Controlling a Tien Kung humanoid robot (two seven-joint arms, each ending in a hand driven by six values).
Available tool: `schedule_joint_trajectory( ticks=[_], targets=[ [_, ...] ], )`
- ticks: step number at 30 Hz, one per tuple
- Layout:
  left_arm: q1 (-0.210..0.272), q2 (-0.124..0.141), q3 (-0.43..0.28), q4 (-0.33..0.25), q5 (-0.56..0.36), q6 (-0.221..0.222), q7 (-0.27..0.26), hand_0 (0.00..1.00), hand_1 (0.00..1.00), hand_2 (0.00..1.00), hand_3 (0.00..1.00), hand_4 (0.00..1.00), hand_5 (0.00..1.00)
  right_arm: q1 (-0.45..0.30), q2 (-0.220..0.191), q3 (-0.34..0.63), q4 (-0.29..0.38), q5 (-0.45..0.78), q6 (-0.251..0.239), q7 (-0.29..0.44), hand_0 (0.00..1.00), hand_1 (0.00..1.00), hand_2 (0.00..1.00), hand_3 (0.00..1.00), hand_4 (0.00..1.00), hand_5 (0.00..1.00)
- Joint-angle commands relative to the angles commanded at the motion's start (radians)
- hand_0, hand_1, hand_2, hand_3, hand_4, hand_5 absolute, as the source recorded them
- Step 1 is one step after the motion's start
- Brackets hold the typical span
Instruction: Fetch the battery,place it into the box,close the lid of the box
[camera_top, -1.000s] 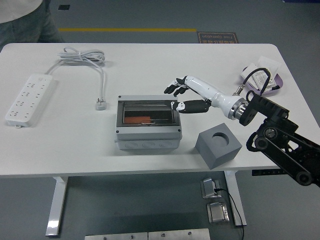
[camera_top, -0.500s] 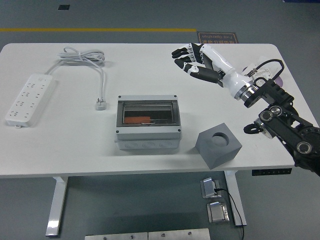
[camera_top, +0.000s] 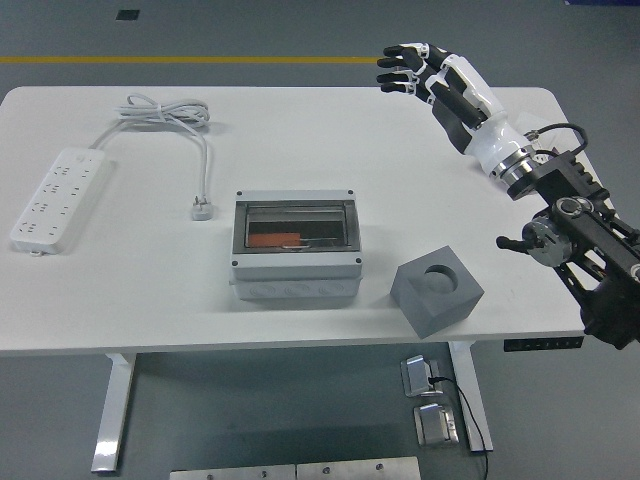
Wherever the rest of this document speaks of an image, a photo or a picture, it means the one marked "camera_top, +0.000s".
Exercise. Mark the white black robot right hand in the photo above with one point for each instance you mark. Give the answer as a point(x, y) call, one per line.
point(480, 115)

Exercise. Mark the transparent hinged box lid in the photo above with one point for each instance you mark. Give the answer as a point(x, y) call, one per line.
point(295, 215)

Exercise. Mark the orange cylindrical battery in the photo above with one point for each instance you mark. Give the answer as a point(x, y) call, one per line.
point(275, 240)

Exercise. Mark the grey electrical enclosure box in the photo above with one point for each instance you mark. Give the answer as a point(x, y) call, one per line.
point(295, 272)

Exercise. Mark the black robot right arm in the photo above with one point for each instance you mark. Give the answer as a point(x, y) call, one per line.
point(600, 235)

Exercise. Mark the grey block battery holder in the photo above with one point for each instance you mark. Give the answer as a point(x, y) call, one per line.
point(435, 315)

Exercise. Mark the metal floor socket box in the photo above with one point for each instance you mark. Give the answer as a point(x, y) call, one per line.
point(432, 425)
point(417, 375)

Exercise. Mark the black table control panel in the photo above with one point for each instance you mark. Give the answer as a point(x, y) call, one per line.
point(542, 345)

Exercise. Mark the white table leg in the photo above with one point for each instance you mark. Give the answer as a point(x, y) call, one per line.
point(112, 415)
point(462, 370)

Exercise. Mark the black floor hatch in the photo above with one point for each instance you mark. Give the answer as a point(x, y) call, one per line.
point(128, 15)

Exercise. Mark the white power strip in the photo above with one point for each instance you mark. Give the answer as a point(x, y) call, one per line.
point(55, 200)

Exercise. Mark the grey metal plate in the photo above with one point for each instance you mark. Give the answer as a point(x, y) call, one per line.
point(230, 473)

